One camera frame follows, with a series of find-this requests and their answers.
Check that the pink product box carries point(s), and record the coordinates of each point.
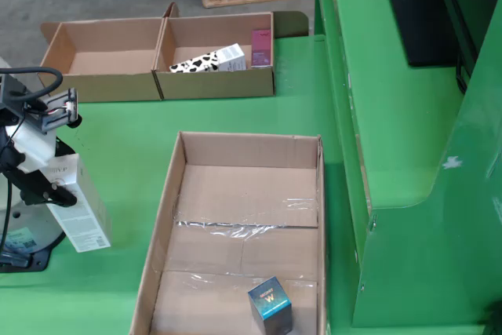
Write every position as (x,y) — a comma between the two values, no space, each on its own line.
(260,48)

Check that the tall white product box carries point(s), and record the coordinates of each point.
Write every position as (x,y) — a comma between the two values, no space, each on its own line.
(84,225)

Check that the cardboard box with olive flap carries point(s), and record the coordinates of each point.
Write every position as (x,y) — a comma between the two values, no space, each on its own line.
(219,33)

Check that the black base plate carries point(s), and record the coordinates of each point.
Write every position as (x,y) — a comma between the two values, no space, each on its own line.
(35,262)

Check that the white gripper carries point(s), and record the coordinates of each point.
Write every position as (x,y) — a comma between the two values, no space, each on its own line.
(35,146)

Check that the black flat monitor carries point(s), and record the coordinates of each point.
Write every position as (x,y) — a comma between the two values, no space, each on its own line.
(415,17)

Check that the blue box with W print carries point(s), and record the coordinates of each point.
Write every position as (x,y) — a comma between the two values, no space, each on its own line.
(270,307)

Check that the cow print carton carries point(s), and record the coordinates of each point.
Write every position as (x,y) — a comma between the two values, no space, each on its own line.
(196,64)

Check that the large shallow cardboard tray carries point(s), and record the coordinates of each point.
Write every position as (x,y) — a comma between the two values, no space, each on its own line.
(243,194)

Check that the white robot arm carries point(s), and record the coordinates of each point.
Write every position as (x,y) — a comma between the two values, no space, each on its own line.
(27,225)

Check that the empty cardboard box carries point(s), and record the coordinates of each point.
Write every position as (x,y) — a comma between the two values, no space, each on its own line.
(102,33)

